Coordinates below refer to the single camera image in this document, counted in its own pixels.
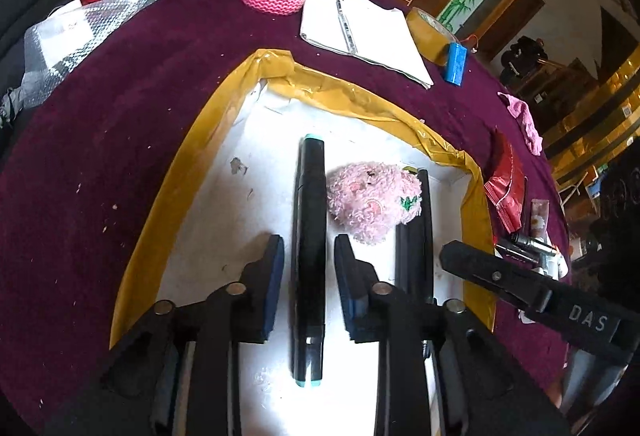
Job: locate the black pen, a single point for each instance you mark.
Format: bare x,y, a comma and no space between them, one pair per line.
426,226

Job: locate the grey tube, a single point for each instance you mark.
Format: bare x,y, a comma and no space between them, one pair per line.
525,246

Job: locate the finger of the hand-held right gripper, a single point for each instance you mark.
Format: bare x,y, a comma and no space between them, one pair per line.
495,277

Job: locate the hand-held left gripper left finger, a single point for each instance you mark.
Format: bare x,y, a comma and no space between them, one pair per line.
272,278

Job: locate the gold mirrored pillar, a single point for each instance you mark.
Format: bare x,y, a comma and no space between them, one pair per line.
595,116

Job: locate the black marker with teal caps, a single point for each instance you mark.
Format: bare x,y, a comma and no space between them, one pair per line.
309,216

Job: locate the maroon velvet tablecloth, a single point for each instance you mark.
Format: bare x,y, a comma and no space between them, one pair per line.
125,116

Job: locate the white notebook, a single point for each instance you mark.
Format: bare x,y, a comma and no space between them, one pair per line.
385,36

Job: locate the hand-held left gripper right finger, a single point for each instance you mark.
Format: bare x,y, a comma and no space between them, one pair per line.
350,288

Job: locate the red foil packet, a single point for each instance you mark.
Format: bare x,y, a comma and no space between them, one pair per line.
505,186

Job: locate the pink cloth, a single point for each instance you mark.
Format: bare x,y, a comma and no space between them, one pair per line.
525,119

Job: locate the yellow packing tape roll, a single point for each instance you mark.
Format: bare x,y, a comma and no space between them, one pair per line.
425,34

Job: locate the grey pen on notepad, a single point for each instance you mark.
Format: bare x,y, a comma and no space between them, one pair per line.
346,26

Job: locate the pink plush toy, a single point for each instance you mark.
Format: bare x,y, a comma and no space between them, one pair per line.
370,201

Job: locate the white envelope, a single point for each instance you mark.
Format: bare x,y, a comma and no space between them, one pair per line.
70,31

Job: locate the blue battery pack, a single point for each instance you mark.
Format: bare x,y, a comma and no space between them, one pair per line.
455,62

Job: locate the bubble wrap sheet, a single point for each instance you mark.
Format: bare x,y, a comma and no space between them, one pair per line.
125,11

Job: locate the white plastic bottle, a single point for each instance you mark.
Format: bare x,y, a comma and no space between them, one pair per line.
555,266

